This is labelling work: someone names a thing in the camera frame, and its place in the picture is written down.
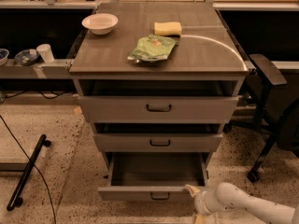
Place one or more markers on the black office chair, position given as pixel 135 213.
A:
pixel 276 99

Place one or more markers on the white bowl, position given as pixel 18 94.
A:
pixel 100 24

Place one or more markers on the green snack bag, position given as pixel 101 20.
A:
pixel 152 48

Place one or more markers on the yellow sponge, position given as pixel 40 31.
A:
pixel 167 28

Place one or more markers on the grey drawer cabinet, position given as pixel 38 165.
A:
pixel 204 63

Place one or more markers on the white paper cup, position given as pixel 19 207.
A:
pixel 45 52

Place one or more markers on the grey middle drawer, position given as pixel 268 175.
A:
pixel 157 142

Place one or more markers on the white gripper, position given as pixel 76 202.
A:
pixel 200 202

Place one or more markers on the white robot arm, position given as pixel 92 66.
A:
pixel 227 197

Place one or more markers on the blue rimmed bowl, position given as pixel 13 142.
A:
pixel 3 56

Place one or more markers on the grey drawer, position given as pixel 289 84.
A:
pixel 160 109
pixel 157 142
pixel 153 177

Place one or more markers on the grey top drawer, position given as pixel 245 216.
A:
pixel 160 109

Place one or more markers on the grey bottom drawer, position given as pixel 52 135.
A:
pixel 153 177

